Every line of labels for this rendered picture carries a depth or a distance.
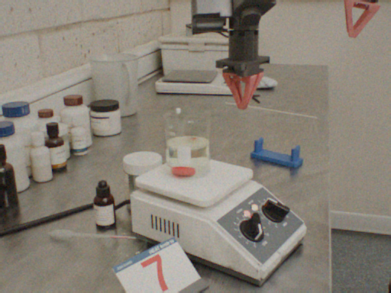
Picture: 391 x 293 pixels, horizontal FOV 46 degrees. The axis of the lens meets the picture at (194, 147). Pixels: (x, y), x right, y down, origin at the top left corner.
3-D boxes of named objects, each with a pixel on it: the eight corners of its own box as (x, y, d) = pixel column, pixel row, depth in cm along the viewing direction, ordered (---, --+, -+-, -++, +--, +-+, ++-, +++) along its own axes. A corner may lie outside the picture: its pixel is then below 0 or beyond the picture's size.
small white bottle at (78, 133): (71, 152, 97) (67, 114, 94) (86, 149, 98) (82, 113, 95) (73, 156, 94) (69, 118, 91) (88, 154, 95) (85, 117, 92)
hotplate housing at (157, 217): (306, 240, 62) (311, 186, 60) (260, 291, 52) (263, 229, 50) (176, 200, 75) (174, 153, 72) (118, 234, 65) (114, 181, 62)
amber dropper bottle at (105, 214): (98, 218, 69) (95, 175, 67) (118, 219, 69) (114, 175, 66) (92, 228, 66) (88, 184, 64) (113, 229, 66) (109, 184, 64)
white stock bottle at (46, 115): (54, 144, 101) (50, 106, 99) (66, 149, 98) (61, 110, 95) (33, 149, 98) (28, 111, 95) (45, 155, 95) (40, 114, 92)
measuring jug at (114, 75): (156, 117, 120) (153, 59, 115) (108, 126, 114) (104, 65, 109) (128, 103, 135) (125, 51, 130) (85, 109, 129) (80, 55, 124)
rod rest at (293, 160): (303, 162, 89) (304, 145, 88) (295, 168, 87) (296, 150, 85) (258, 152, 95) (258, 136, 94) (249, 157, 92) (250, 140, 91)
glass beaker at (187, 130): (221, 176, 62) (221, 115, 59) (180, 188, 59) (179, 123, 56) (193, 161, 68) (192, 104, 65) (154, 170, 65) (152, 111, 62)
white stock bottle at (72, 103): (78, 139, 104) (73, 91, 101) (98, 143, 101) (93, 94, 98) (57, 146, 100) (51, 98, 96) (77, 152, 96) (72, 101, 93)
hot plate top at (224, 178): (256, 175, 64) (256, 169, 63) (207, 209, 54) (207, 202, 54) (185, 158, 70) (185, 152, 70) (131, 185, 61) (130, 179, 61)
